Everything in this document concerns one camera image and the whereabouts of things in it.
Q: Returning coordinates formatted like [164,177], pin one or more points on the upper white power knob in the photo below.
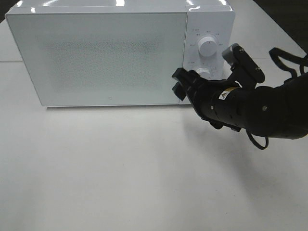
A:
[207,45]

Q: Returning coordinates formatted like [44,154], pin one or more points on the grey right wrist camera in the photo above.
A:
[243,68]

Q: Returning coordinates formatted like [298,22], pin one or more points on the white microwave oven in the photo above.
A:
[203,17]

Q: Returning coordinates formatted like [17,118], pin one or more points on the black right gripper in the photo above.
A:
[204,95]

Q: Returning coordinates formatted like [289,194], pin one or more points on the white microwave door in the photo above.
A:
[101,59]

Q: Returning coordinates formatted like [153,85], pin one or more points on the white timer knob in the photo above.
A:
[204,72]

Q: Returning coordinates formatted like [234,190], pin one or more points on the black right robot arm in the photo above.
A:
[280,112]

